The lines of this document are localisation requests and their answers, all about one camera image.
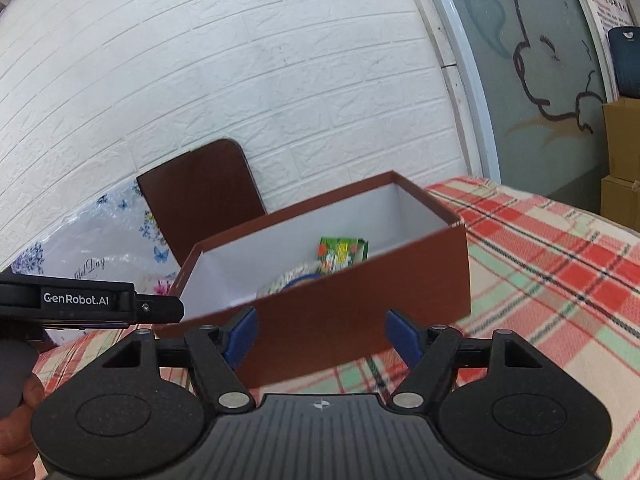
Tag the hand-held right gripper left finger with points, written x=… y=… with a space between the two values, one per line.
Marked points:
x=242 y=334

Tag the person's left hand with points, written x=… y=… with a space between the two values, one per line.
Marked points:
x=20 y=425

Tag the glass door with cartoon drawing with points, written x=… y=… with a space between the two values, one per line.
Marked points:
x=540 y=60

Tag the brown cardboard box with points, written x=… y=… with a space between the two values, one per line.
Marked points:
x=350 y=310

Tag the blue tape roll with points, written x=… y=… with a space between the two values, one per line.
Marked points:
x=300 y=281

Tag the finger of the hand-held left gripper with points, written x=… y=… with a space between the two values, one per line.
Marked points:
x=160 y=309

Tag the plaid blanket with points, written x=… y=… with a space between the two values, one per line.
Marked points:
x=545 y=300

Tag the cotton swab packet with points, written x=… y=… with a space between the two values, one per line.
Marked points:
x=280 y=287

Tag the brown wooden chair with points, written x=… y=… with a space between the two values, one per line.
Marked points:
x=200 y=195

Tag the tan cardboard carton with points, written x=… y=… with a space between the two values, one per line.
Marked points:
x=624 y=140
x=622 y=202

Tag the floral plastic bag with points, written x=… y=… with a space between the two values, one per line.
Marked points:
x=95 y=255

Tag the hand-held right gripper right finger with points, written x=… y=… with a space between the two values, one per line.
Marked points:
x=401 y=334

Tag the green printed carton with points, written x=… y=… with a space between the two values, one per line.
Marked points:
x=342 y=255

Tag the dark blue chair back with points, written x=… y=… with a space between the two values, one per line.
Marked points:
x=625 y=60

